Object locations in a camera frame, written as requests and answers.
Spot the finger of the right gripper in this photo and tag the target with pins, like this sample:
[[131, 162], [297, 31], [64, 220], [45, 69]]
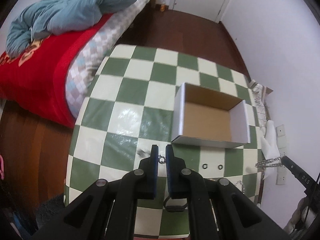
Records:
[[303, 177]]

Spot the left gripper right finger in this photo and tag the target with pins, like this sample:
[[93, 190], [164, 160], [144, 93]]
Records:
[[174, 166]]

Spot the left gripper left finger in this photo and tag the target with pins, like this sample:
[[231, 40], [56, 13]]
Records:
[[147, 186]]

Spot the small silver earring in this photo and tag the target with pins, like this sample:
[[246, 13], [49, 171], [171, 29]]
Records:
[[161, 159]]

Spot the white cloth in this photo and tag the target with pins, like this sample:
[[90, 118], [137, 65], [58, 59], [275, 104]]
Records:
[[269, 148]]

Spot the white cardboard box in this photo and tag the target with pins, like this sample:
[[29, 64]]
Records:
[[206, 117]]

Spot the green white checkered tablecloth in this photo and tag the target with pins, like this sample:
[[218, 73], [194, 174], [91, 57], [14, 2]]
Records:
[[130, 105]]

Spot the patterned fabric on box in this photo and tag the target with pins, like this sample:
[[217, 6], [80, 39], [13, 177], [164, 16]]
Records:
[[260, 93]]

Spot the bed with red sheet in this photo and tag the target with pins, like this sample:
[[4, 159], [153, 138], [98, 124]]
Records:
[[51, 76]]

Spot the blue rumpled duvet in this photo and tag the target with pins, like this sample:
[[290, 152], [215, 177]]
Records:
[[47, 17]]

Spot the white wall socket strip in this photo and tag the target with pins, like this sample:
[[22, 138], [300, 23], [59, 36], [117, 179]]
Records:
[[282, 147]]

